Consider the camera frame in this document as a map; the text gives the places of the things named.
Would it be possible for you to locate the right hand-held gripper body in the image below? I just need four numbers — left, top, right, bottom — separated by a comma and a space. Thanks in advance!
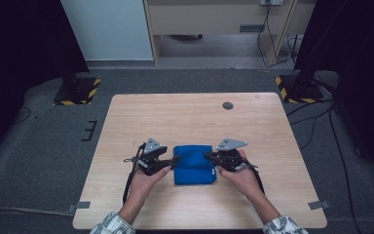
213, 137, 260, 173

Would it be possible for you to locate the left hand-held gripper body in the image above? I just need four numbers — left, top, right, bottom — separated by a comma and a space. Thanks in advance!
124, 136, 172, 176

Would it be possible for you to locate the blue towel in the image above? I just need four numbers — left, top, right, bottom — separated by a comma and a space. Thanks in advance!
172, 144, 218, 186

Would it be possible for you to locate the person's left hand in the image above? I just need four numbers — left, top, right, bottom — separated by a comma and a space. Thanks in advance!
128, 165, 173, 205

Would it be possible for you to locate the person's right hand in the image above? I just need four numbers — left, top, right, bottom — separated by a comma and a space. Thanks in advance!
215, 149, 265, 200

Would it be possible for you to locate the grey tape piece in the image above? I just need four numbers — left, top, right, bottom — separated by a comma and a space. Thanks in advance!
67, 201, 92, 215
307, 200, 332, 211

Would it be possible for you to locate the striped black stand base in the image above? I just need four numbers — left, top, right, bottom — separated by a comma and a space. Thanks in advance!
275, 74, 325, 105
53, 76, 102, 106

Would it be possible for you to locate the beige wooden desk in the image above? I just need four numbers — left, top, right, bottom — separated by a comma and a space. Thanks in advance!
142, 0, 318, 68

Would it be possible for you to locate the white panel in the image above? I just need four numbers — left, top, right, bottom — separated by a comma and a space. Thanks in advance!
59, 0, 154, 62

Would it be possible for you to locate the black curtain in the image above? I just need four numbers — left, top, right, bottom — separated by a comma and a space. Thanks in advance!
292, 0, 374, 178
0, 0, 91, 165

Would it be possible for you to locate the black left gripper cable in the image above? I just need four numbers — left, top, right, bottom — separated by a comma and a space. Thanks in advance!
122, 141, 146, 206

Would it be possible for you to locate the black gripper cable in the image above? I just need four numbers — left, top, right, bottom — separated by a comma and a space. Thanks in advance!
122, 141, 146, 206
241, 157, 266, 196

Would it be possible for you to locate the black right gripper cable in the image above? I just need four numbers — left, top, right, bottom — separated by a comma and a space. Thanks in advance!
241, 157, 266, 196

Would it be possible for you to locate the branching black floor cable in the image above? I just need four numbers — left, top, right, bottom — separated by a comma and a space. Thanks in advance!
285, 97, 336, 151

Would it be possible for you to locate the long black floor cable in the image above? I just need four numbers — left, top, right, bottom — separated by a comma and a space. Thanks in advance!
326, 105, 364, 234

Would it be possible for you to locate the black hanging power cable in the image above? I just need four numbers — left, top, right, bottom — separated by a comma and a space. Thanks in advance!
255, 2, 294, 69

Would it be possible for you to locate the white cable bundle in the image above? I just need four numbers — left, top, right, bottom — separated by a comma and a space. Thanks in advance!
284, 34, 303, 70

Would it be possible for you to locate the thin black floor cable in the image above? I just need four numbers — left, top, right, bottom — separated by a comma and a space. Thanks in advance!
12, 105, 33, 126

